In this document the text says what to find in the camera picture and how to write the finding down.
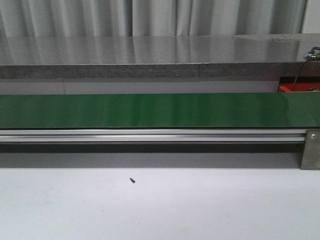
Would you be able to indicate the grey stone counter slab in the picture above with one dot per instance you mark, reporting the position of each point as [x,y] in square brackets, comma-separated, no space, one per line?
[130,57]

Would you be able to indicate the red bin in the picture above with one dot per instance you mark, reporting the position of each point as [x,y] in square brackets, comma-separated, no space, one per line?
[303,84]

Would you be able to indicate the green conveyor belt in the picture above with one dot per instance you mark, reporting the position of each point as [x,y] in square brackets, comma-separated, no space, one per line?
[163,110]

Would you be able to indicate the small green circuit board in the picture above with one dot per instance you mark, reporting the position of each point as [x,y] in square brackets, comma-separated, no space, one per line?
[313,54]

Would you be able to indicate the grey pleated curtain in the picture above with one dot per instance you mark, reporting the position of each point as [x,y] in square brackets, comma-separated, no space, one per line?
[135,18]

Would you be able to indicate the aluminium conveyor side rail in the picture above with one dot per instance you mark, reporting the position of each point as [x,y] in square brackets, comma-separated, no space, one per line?
[153,135]

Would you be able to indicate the metal conveyor support bracket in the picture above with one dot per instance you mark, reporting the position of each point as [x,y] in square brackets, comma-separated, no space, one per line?
[311,153]

